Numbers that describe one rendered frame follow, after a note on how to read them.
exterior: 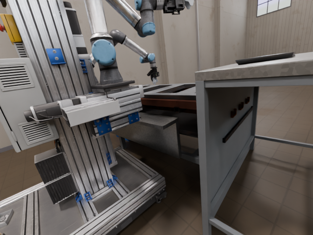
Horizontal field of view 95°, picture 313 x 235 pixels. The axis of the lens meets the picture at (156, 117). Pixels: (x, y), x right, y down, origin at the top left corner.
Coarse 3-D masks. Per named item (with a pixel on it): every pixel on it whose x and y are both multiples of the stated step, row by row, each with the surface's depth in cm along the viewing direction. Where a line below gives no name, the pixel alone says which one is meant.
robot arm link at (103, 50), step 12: (84, 0) 69; (96, 0) 69; (96, 12) 70; (96, 24) 71; (96, 36) 71; (108, 36) 73; (96, 48) 71; (108, 48) 73; (96, 60) 74; (108, 60) 75
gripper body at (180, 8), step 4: (164, 0) 77; (168, 0) 79; (172, 0) 80; (176, 0) 78; (180, 0) 79; (184, 0) 79; (164, 4) 78; (168, 4) 80; (172, 4) 80; (176, 4) 78; (180, 4) 80; (184, 4) 80; (164, 8) 80; (168, 8) 81; (172, 8) 82; (176, 8) 79; (180, 8) 80; (164, 12) 82; (168, 12) 83; (172, 12) 83
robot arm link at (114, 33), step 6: (114, 30) 135; (114, 36) 135; (120, 36) 135; (126, 36) 138; (120, 42) 139; (126, 42) 140; (132, 42) 142; (132, 48) 145; (138, 48) 146; (138, 54) 151; (144, 54) 150; (150, 54) 152; (150, 60) 154
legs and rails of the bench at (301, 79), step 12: (204, 84) 62; (216, 84) 58; (228, 84) 55; (240, 84) 52; (252, 84) 50; (264, 84) 48; (276, 84) 46; (288, 84) 44; (300, 84) 42; (312, 84) 40; (300, 144) 144; (312, 144) 140; (228, 228) 80
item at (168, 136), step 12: (120, 132) 191; (132, 132) 170; (144, 132) 153; (156, 132) 140; (168, 132) 128; (144, 144) 160; (156, 144) 145; (168, 144) 133; (180, 144) 128; (180, 156) 130
